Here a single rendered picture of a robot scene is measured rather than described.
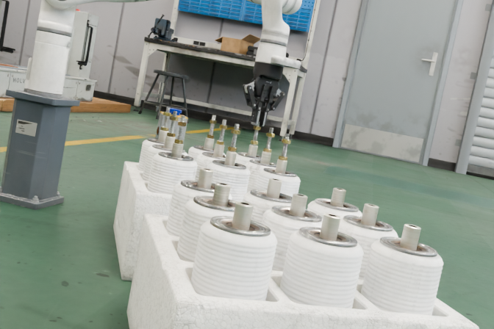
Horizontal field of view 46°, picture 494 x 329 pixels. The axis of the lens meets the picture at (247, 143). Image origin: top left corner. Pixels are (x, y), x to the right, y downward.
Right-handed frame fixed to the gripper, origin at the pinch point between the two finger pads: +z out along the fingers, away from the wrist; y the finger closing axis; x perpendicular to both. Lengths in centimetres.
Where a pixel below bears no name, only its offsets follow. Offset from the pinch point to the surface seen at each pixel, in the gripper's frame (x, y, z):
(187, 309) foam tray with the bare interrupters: 66, 63, 18
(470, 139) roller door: -194, -456, -1
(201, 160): 6.4, 20.3, 11.3
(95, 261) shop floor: 5, 42, 35
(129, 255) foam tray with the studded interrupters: 16, 41, 30
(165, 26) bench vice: -400, -208, -54
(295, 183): 26.2, 8.8, 11.5
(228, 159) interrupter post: 17.3, 21.3, 8.9
